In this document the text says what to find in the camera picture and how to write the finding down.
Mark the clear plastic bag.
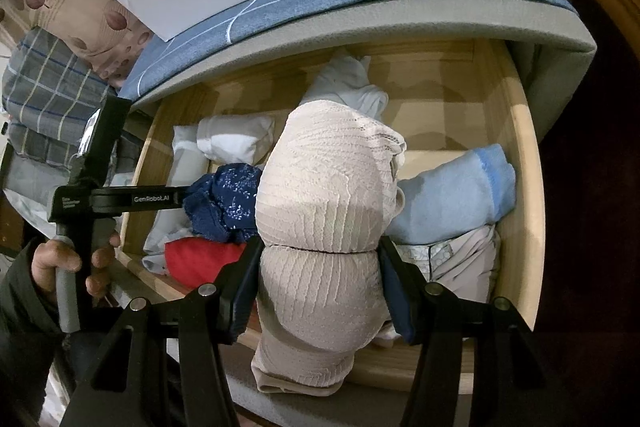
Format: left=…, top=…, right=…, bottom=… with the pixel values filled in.
left=2, top=152, right=136, bottom=233

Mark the grey upholstered bed frame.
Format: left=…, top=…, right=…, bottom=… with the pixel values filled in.
left=132, top=0, right=598, bottom=138

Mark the light blue underwear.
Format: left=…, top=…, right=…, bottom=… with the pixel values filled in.
left=387, top=144, right=517, bottom=253

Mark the person's left forearm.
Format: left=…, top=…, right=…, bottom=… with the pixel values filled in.
left=0, top=242, right=68, bottom=427

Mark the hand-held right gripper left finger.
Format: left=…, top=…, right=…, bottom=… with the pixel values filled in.
left=75, top=234, right=266, bottom=427

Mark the white rolled underwear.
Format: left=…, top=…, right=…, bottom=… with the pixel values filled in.
left=196, top=114, right=276, bottom=165

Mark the person's left hand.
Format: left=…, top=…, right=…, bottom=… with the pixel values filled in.
left=30, top=232, right=122, bottom=300

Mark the beige lace underwear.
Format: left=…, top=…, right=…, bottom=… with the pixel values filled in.
left=250, top=99, right=408, bottom=395

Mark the white folded underwear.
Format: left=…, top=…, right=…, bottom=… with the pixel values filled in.
left=300, top=54, right=390, bottom=120

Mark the wooden drawer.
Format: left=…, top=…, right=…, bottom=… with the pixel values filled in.
left=117, top=37, right=543, bottom=427

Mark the grey plaid pillow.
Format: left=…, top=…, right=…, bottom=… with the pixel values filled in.
left=0, top=27, right=146, bottom=172

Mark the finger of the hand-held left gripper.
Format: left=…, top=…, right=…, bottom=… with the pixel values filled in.
left=170, top=188, right=199, bottom=210

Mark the navy floral underwear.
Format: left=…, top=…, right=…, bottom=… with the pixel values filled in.
left=182, top=163, right=266, bottom=244

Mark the red underwear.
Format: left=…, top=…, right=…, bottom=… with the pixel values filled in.
left=165, top=237, right=248, bottom=295

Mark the white patterned underwear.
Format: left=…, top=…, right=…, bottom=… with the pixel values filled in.
left=375, top=224, right=501, bottom=348

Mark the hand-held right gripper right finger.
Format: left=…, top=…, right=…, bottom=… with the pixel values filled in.
left=377, top=234, right=576, bottom=427

